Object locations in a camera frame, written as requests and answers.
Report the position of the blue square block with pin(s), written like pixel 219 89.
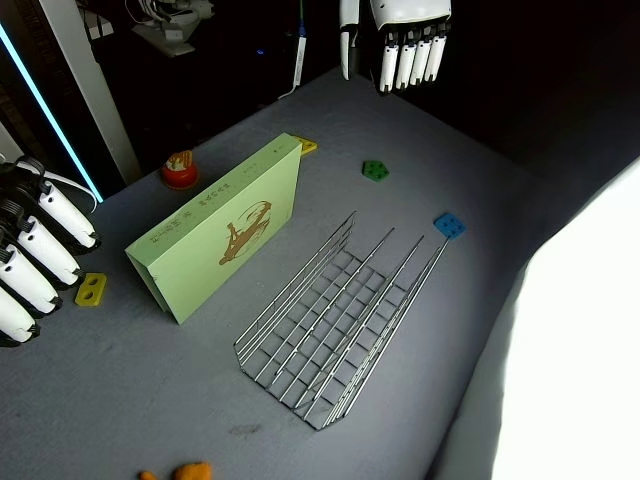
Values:
pixel 450 226

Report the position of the flat yellow block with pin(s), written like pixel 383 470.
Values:
pixel 309 146

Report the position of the small orange toy piece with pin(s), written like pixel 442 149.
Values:
pixel 147 475

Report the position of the large orange toy piece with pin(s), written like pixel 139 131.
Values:
pixel 192 471

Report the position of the green pentagon block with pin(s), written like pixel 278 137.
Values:
pixel 376 171

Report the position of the cyan light strip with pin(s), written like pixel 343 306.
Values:
pixel 50 112

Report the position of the white post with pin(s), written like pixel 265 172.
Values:
pixel 95 85

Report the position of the red and orange toy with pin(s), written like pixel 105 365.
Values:
pixel 179 175

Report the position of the grey table cloth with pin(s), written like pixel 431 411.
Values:
pixel 125 390

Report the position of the pale green board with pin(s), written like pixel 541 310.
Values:
pixel 210 260

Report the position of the yellow two-hole block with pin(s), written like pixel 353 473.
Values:
pixel 91 290

